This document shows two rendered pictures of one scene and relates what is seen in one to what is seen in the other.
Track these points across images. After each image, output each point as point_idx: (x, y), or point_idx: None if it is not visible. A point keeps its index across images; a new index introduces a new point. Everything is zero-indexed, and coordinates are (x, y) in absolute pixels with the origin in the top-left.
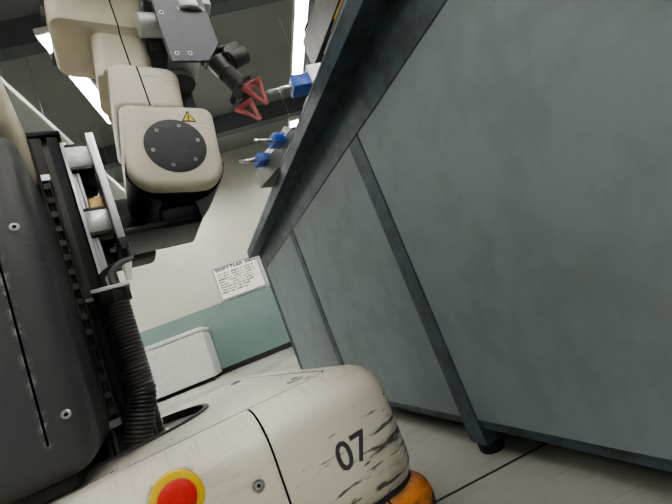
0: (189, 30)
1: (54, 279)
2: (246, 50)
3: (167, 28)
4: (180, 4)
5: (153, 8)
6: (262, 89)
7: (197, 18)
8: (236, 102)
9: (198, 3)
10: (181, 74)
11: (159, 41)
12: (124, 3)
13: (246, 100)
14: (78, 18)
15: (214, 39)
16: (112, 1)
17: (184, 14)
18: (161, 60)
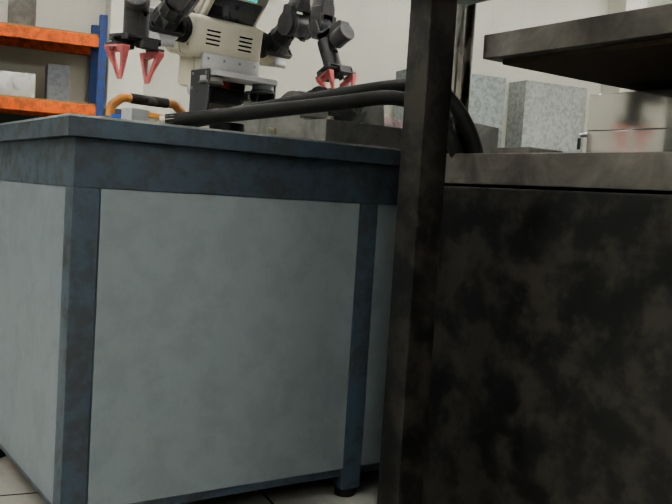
0: (198, 99)
1: None
2: (341, 31)
3: (191, 98)
4: (199, 79)
5: (190, 84)
6: (330, 82)
7: (203, 89)
8: (343, 78)
9: (206, 76)
10: (253, 89)
11: (210, 91)
12: (198, 68)
13: (348, 77)
14: (182, 83)
15: (206, 105)
16: (194, 68)
17: (199, 87)
18: (212, 102)
